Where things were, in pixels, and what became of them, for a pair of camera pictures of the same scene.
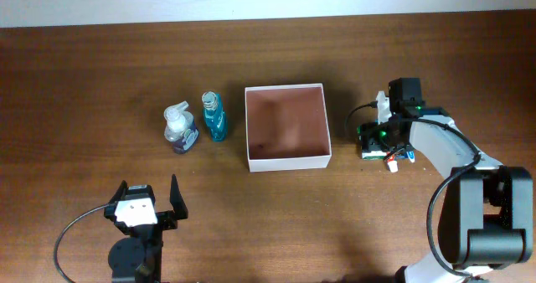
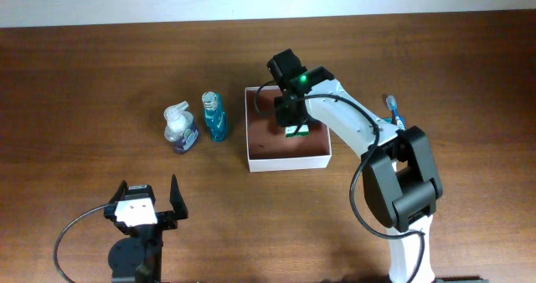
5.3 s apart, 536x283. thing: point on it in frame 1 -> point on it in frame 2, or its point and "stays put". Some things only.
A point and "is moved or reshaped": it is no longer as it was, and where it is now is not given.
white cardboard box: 286,128 stays put
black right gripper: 370,140 -> 282,116
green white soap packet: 373,155 is moved or reshaped
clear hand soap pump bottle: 180,129 stays put
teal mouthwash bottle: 214,115 stays put
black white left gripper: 169,219 stays put
